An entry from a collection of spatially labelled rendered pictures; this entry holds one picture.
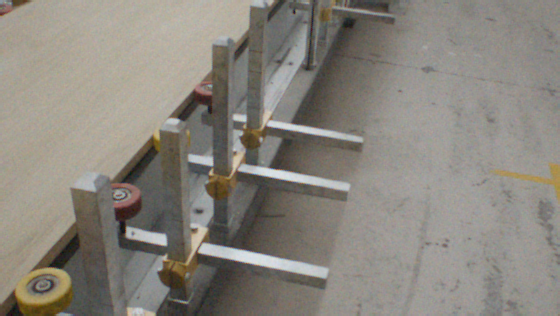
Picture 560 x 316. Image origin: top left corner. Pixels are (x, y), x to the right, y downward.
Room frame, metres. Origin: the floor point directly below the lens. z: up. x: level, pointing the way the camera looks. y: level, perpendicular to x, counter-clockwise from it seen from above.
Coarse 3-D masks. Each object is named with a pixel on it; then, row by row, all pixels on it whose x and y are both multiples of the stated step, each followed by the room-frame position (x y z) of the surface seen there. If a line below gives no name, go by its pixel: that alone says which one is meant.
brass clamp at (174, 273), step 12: (204, 228) 0.90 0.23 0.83; (192, 240) 0.86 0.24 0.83; (204, 240) 0.88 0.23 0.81; (192, 252) 0.83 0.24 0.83; (168, 264) 0.79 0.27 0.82; (180, 264) 0.79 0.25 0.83; (192, 264) 0.82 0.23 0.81; (168, 276) 0.78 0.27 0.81; (180, 276) 0.77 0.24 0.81; (192, 276) 0.81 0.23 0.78
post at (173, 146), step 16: (160, 128) 0.80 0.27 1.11; (176, 128) 0.81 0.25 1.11; (160, 144) 0.80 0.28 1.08; (176, 144) 0.80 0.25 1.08; (160, 160) 0.80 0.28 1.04; (176, 160) 0.80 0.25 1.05; (176, 176) 0.80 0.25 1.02; (176, 192) 0.80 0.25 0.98; (176, 208) 0.80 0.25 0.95; (176, 224) 0.80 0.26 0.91; (176, 240) 0.80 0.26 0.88; (176, 256) 0.80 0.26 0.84; (192, 288) 0.83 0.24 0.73
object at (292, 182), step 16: (192, 160) 1.11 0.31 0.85; (208, 160) 1.12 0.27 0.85; (240, 176) 1.09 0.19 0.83; (256, 176) 1.08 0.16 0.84; (272, 176) 1.08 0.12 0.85; (288, 176) 1.09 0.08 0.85; (304, 176) 1.10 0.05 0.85; (304, 192) 1.07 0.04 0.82; (320, 192) 1.07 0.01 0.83; (336, 192) 1.06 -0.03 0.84
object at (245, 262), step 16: (128, 240) 0.86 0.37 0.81; (144, 240) 0.86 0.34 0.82; (160, 240) 0.86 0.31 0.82; (208, 256) 0.84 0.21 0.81; (224, 256) 0.84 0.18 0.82; (240, 256) 0.84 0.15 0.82; (256, 256) 0.85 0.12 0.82; (272, 256) 0.85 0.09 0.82; (240, 272) 0.83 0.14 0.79; (256, 272) 0.83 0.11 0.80; (272, 272) 0.82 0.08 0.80; (288, 272) 0.82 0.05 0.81; (304, 272) 0.82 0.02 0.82; (320, 272) 0.83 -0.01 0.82; (320, 288) 0.81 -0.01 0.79
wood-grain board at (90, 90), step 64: (64, 0) 1.92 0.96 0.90; (128, 0) 1.99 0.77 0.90; (192, 0) 2.07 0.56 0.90; (0, 64) 1.38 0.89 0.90; (64, 64) 1.42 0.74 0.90; (128, 64) 1.47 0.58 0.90; (192, 64) 1.52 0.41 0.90; (0, 128) 1.07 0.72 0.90; (64, 128) 1.10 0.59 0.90; (128, 128) 1.13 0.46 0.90; (0, 192) 0.85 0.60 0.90; (64, 192) 0.87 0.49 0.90; (0, 256) 0.68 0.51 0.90
